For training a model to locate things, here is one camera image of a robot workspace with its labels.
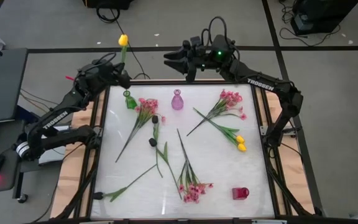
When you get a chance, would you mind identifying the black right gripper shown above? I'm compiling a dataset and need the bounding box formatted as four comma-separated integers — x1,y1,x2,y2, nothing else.
163,39,217,75

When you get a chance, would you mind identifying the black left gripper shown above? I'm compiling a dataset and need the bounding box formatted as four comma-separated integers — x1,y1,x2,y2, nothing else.
88,61,132,90

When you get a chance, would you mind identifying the yellow artificial tulip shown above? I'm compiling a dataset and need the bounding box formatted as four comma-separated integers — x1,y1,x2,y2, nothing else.
118,34,130,73
208,123,247,152
193,108,246,144

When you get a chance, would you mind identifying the pink artificial flower bunch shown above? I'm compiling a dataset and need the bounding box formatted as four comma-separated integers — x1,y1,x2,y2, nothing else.
186,89,248,137
176,128,214,204
114,97,167,164

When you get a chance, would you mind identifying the black artificial tulip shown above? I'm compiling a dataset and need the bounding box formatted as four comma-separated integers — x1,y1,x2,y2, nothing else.
92,164,158,203
148,138,183,200
151,114,164,179

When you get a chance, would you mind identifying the green glass vase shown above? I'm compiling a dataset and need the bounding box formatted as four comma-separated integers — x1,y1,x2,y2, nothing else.
122,90,139,110

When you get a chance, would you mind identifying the purple glass vase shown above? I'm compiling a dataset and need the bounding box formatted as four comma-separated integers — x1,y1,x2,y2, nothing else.
170,88,185,111

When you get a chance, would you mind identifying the red glass vase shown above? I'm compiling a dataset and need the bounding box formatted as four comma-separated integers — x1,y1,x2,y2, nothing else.
231,187,250,200

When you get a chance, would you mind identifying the black tripod stand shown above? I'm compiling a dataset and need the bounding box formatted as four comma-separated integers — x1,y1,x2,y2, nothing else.
73,70,326,224

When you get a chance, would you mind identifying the black floor tape strip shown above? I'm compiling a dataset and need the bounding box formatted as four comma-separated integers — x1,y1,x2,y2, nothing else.
26,45,358,54
261,0,324,215

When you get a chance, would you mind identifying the black case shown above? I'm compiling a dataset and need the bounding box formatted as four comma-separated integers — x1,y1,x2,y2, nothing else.
82,0,134,10

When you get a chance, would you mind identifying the white flat box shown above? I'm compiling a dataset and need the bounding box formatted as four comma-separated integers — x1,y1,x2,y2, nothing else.
37,124,71,166

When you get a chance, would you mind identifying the white glossy table sheet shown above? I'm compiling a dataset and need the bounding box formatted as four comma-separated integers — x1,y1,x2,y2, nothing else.
90,83,275,219

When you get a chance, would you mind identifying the dark grey desk panel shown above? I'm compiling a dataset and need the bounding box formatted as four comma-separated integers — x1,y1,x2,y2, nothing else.
0,48,28,123

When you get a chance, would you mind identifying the black floor equipment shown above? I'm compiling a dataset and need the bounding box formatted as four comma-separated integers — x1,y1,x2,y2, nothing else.
290,0,358,37

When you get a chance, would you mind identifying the grey desk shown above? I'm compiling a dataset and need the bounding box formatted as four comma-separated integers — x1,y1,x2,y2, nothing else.
0,119,24,194

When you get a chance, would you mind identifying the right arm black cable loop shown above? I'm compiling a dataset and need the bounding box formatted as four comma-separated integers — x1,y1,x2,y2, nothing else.
201,16,241,63

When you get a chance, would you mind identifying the black floor cable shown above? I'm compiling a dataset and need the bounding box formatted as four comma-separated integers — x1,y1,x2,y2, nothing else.
96,7,151,80

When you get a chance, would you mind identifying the black cable bundle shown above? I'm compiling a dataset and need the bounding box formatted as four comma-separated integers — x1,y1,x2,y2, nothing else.
54,161,98,220
265,146,310,217

